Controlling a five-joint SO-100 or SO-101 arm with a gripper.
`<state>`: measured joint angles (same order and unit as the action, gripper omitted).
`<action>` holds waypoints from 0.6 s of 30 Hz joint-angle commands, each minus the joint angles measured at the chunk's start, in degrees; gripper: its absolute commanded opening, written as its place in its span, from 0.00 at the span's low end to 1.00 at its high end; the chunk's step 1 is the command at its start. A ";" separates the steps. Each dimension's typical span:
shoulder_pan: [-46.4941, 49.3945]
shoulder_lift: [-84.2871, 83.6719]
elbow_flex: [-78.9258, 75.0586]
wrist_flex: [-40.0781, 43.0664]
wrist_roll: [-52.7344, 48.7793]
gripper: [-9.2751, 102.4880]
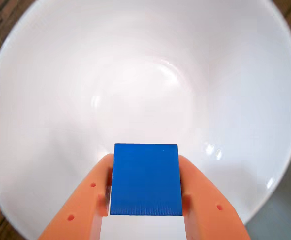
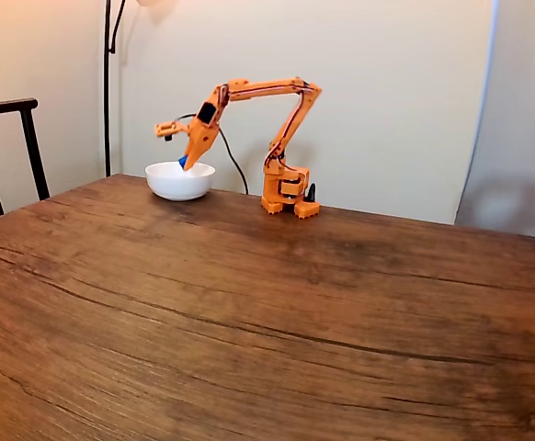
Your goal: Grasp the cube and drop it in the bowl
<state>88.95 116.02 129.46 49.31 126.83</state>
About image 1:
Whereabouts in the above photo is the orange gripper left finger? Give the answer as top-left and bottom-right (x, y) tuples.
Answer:
(39, 153), (116, 240)

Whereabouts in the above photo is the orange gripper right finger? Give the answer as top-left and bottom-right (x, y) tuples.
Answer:
(177, 154), (252, 240)

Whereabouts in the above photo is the blue cube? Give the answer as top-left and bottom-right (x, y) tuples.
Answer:
(109, 143), (184, 217)

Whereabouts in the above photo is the white bowl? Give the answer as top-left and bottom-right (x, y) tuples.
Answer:
(0, 0), (291, 240)

